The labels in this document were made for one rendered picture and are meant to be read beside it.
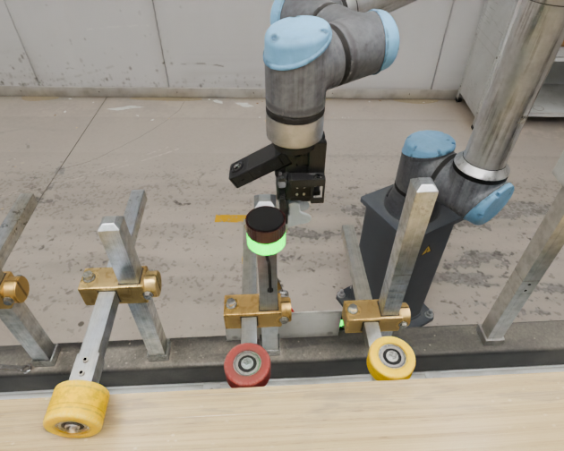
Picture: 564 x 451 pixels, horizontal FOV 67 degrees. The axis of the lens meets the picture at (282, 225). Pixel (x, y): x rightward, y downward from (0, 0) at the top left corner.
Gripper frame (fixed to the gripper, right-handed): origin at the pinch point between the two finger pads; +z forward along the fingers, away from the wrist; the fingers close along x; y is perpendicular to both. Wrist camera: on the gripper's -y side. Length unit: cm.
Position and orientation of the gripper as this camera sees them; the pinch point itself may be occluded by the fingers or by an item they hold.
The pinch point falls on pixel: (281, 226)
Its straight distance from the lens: 82.1
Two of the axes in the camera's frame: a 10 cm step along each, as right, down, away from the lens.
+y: 10.0, -0.4, 0.4
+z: 0.0, 7.2, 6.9
